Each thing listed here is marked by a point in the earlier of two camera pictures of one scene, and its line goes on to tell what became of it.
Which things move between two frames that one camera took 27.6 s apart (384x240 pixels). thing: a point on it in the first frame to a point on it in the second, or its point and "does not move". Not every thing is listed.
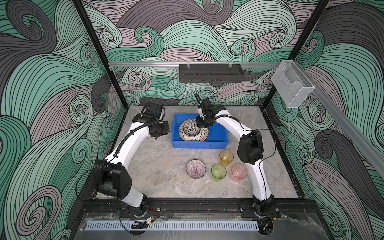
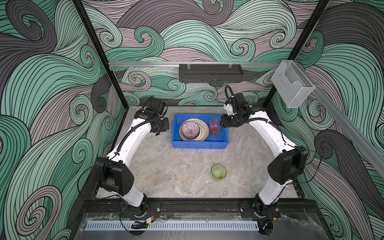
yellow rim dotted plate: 203,133 does not move
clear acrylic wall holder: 291,84 does not move
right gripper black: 199,123 to 225,118
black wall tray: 210,73 does not move
